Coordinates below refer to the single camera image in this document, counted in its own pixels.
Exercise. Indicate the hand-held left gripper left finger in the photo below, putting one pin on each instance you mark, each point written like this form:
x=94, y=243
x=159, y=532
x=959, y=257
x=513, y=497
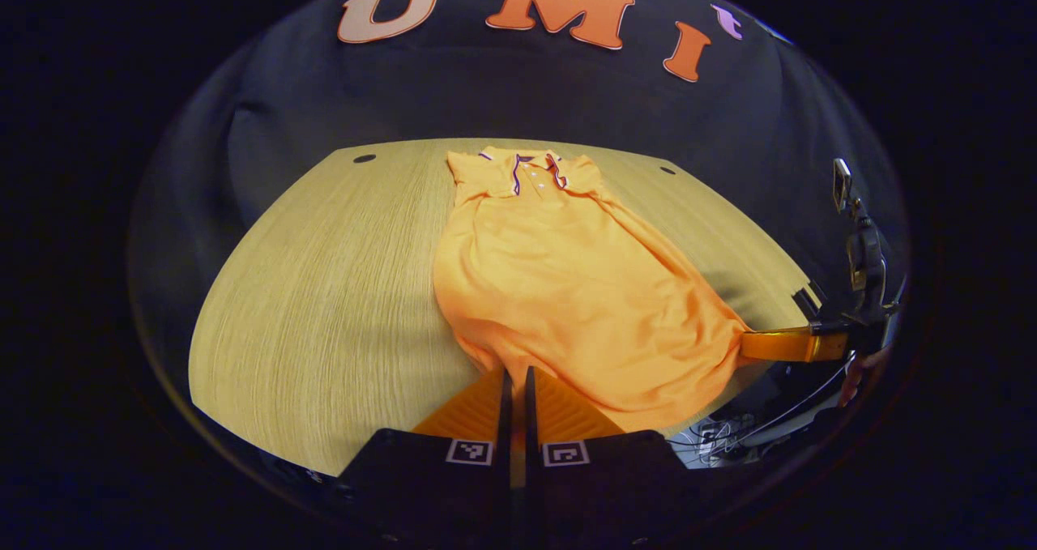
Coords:
x=505, y=408

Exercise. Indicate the orange T-shirt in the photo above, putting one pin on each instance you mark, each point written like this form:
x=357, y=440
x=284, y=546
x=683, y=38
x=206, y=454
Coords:
x=567, y=291

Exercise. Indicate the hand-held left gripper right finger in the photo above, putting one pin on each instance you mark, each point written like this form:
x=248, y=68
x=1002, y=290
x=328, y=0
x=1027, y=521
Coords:
x=531, y=408

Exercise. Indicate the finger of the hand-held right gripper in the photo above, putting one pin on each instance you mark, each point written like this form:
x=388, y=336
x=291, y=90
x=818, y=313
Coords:
x=778, y=346

